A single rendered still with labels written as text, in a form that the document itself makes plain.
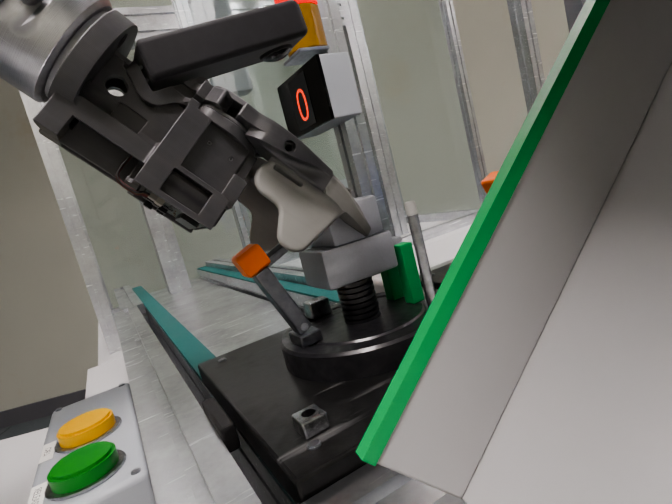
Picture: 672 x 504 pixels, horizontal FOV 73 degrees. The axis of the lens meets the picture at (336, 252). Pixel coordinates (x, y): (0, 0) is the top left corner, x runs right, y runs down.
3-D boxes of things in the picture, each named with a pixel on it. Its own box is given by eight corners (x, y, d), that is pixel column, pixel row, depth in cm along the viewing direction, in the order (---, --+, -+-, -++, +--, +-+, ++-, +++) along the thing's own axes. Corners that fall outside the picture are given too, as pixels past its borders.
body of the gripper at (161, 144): (197, 238, 34) (39, 137, 30) (256, 149, 37) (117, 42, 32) (222, 236, 28) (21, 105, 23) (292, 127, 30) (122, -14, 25)
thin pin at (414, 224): (434, 316, 33) (408, 202, 32) (427, 314, 34) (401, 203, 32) (442, 312, 33) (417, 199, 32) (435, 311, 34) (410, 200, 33)
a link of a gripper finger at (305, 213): (337, 286, 33) (226, 218, 31) (375, 219, 34) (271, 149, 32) (351, 285, 30) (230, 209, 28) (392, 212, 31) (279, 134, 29)
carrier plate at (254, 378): (306, 519, 22) (294, 479, 21) (203, 383, 43) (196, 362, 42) (602, 334, 32) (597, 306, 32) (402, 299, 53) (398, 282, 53)
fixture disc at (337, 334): (336, 403, 28) (327, 373, 28) (263, 355, 40) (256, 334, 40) (493, 322, 34) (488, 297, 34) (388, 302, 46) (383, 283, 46)
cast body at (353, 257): (330, 291, 33) (306, 198, 32) (306, 287, 37) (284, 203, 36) (419, 258, 37) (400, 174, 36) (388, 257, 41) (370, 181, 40)
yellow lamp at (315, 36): (298, 47, 52) (287, 3, 51) (283, 63, 56) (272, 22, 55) (335, 43, 54) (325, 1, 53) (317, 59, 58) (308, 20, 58)
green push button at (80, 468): (53, 519, 27) (42, 489, 26) (59, 486, 30) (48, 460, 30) (125, 484, 28) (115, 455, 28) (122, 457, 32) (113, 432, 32)
